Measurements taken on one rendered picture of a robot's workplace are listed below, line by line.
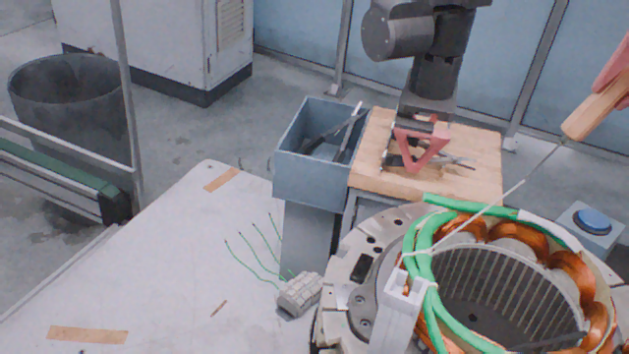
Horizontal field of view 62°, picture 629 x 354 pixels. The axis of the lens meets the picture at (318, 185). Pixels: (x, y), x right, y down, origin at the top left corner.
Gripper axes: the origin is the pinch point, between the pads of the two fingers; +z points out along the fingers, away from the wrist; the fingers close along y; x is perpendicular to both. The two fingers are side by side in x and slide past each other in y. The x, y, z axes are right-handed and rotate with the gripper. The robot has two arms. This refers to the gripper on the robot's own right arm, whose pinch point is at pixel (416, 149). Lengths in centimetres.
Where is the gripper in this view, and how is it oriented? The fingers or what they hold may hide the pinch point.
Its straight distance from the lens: 72.1
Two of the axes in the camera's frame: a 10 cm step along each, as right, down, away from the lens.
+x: 9.7, 2.1, -1.4
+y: -2.4, 5.8, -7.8
